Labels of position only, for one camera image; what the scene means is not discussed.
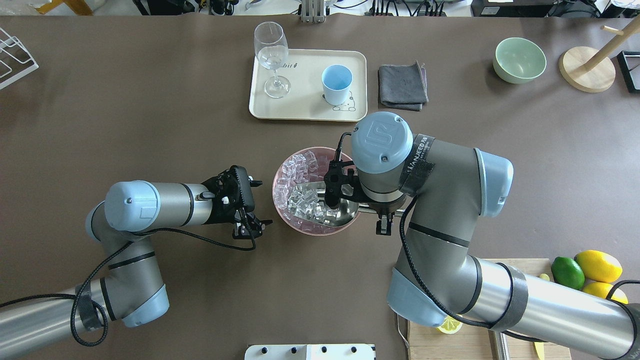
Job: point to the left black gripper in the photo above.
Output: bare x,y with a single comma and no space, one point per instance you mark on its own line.
218,212

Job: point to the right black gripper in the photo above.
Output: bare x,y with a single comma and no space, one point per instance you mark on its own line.
383,224

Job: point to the stainless steel ice scoop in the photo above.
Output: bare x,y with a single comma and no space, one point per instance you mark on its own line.
307,201

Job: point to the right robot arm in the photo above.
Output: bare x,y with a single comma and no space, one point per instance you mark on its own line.
451,187

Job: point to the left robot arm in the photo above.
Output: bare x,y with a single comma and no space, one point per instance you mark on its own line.
128,286

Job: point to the pile of clear ice cubes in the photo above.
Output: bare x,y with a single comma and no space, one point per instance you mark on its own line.
302,185

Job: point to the light blue cup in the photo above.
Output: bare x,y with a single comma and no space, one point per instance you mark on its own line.
336,81

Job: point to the white cup rack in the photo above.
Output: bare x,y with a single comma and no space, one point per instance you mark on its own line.
16,61

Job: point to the pink bowl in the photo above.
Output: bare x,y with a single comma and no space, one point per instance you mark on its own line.
310,227

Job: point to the half lemon slice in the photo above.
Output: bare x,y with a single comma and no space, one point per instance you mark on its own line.
450,326

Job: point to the grey folded cloth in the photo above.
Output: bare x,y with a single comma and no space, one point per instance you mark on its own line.
403,87

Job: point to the bamboo cutting board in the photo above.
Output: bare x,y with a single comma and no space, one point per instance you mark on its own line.
472,342

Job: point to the cream serving tray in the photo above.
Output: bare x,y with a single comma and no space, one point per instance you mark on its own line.
305,100

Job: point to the clear wine glass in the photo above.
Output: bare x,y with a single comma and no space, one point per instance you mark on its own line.
271,51

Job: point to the green lime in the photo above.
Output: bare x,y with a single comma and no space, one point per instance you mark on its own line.
567,272

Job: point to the mint green bowl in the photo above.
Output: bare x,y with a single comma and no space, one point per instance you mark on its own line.
518,60

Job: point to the yellow lemon upper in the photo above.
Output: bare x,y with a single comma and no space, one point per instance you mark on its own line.
599,266

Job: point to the yellow lemon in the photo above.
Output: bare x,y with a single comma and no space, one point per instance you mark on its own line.
602,289
599,266

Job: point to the yellow lemon lower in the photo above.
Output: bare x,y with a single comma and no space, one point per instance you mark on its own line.
602,289

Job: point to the wooden mug tree stand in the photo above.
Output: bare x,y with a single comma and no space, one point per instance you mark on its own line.
590,69

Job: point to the black glass tray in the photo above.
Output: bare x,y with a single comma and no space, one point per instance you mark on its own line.
629,65

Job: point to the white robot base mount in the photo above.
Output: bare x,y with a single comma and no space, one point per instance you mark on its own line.
327,351

